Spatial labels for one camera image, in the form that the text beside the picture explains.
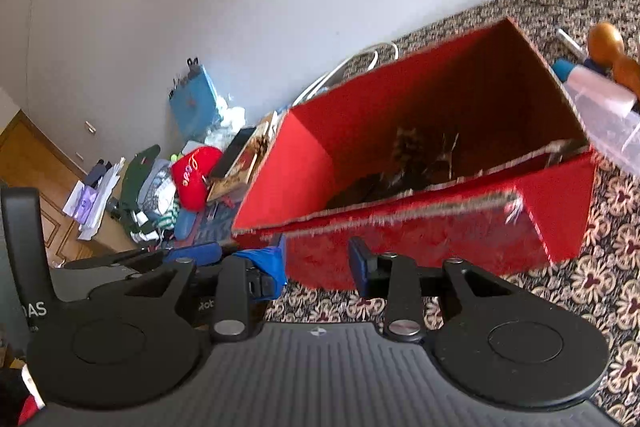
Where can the brown dried twig ornament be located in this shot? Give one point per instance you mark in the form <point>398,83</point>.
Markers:
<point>412,144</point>

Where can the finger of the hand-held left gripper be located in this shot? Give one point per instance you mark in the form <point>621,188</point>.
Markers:
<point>195,253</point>
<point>260,284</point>

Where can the clear plastic container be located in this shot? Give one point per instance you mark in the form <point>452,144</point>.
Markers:
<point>607,117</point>

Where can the white plastic bag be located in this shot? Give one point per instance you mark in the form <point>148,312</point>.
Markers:
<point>227,124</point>

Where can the brown gourd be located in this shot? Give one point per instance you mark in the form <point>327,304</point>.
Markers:
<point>607,44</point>

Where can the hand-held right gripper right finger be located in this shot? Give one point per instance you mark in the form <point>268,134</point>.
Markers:
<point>357,267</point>

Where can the red cardboard box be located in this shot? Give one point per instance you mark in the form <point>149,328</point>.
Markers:
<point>450,92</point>

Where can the white papers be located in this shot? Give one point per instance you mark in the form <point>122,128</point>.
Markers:
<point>90,202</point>

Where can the wooden cabinet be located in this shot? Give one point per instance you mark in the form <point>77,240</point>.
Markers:
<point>30,157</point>

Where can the red embroidered cap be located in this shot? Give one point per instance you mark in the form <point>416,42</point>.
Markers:
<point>192,179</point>

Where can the green cloth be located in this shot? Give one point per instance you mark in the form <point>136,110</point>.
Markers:
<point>132,187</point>

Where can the picture book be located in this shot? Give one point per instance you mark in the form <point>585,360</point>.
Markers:
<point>245,172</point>

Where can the blue bag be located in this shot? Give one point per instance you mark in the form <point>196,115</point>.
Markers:
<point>192,102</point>

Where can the dark red cloth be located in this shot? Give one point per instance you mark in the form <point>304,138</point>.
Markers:
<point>17,397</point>

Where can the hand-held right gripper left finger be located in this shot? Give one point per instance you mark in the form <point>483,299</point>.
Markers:
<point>277,262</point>

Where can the striped cloth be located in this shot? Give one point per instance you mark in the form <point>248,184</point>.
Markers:
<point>160,197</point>

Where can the white tube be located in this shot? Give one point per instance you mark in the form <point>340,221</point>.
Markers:
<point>570,42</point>

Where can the blue patterned cloth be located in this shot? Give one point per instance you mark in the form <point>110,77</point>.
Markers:
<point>212,224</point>

